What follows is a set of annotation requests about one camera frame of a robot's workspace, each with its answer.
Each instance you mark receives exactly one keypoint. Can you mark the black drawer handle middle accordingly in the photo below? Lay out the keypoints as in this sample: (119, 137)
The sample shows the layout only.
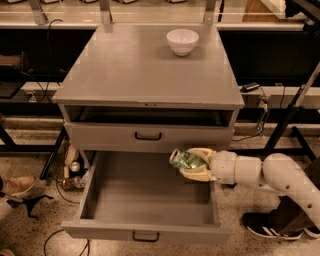
(142, 137)

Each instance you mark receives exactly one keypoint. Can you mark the black drawer handle lower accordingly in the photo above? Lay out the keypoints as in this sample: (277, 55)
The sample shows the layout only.
(149, 237)

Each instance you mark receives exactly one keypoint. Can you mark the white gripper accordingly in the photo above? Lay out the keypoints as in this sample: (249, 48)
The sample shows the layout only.
(222, 166)

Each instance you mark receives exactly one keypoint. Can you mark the black drawer handle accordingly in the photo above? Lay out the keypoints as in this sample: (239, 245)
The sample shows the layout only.
(149, 237)
(142, 137)

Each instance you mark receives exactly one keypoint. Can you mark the black white-striped sneaker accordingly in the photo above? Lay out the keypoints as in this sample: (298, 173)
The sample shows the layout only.
(257, 223)

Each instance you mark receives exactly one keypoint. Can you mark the tan leather shoe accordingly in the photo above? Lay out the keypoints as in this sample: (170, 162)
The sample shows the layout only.
(17, 186)

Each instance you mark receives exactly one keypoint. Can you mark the open grey lower drawer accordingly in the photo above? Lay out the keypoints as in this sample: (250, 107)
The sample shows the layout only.
(129, 191)

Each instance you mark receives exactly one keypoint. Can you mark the dark brown trouser leg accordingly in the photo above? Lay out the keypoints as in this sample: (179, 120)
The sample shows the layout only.
(288, 218)

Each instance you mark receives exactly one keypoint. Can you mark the black power adapter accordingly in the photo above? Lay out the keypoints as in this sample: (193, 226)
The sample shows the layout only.
(249, 87)

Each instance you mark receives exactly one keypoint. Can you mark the closed grey middle drawer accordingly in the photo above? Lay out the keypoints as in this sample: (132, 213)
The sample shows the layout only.
(120, 137)

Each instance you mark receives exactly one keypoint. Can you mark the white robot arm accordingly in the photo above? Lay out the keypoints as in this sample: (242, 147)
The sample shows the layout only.
(277, 172)

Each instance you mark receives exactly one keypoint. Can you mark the white ceramic bowl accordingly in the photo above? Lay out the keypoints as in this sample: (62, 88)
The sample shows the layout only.
(182, 41)

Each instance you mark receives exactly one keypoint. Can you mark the grey drawer cabinet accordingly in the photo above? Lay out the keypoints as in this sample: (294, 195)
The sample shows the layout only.
(129, 75)

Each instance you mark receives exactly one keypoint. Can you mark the silver can under cabinet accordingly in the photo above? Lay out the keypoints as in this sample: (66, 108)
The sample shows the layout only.
(75, 167)

